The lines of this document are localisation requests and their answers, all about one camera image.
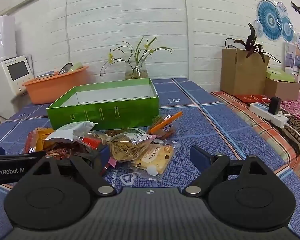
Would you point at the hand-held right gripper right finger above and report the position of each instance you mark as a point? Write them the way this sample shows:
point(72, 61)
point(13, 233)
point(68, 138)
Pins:
point(198, 157)

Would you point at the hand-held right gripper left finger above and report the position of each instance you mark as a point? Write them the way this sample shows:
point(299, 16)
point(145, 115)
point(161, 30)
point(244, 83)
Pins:
point(102, 156)

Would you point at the round crackers clear packet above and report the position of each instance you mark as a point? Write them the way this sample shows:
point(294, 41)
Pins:
point(122, 147)

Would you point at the dark red snack bag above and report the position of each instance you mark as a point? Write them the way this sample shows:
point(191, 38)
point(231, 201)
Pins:
point(65, 150)

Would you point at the green cardboard box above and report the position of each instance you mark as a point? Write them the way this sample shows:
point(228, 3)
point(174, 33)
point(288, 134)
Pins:
point(102, 113)

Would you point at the yellow cracker packet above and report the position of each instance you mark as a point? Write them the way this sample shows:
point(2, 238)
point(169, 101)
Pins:
point(155, 160)

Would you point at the pink candy wrapper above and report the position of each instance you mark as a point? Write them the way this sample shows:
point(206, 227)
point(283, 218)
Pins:
point(110, 165)

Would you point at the small red snack packet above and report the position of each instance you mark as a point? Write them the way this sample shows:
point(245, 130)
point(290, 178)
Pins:
point(92, 141)

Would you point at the blue patterned tablecloth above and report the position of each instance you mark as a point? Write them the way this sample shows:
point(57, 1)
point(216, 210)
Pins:
point(215, 120)

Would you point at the orange red snack packet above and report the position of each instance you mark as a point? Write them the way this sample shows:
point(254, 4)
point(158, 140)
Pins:
point(38, 140)

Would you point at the white green snack packet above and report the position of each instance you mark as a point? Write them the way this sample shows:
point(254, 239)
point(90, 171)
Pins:
point(70, 130)

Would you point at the carrot print snack packet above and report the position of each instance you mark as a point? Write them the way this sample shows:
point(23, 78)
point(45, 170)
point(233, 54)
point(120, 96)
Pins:
point(165, 125)

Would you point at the orange plaid blanket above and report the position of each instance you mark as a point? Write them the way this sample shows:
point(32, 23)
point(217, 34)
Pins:
point(255, 131)

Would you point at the white power strip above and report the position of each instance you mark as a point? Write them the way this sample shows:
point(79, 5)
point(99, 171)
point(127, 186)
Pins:
point(261, 111)

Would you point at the red booklet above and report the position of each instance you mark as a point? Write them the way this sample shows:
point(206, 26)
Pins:
point(250, 98)

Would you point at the white appliance with screen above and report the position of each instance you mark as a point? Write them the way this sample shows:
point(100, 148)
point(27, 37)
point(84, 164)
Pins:
point(17, 72)

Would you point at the orange plastic basin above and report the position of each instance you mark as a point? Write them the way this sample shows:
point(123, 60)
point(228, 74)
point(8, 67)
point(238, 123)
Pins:
point(55, 87)

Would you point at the black charger plug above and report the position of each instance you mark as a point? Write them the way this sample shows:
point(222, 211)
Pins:
point(274, 106)

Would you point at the glass vase with green plant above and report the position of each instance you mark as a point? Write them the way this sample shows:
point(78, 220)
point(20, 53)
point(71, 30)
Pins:
point(136, 71)

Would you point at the large brown cardboard box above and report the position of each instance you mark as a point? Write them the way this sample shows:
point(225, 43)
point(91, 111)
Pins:
point(240, 75)

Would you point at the light green dish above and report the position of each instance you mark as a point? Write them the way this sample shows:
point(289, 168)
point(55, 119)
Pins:
point(77, 66)

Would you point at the metal pot lid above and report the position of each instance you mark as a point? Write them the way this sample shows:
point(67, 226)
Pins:
point(65, 68)

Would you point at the small brown cardboard box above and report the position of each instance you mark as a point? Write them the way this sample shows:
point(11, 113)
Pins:
point(281, 90)

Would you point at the white water purifier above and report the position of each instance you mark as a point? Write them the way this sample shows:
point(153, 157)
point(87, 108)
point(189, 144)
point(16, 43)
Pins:
point(2, 40)

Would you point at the light green flat box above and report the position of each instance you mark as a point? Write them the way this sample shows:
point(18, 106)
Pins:
point(281, 76)

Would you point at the purple leaf plant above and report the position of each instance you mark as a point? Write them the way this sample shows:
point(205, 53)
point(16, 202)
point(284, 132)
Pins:
point(251, 42)

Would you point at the large blue paper fan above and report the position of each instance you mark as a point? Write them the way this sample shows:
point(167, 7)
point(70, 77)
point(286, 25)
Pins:
point(268, 20)

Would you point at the medium blue paper fan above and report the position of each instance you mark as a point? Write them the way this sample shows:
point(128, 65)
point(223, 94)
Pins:
point(288, 29)

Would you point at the small blue paper fan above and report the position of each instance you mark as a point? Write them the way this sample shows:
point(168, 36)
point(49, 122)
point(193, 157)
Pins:
point(282, 9)

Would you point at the dark wall hook rack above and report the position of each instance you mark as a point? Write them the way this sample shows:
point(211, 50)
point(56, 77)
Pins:
point(297, 8)

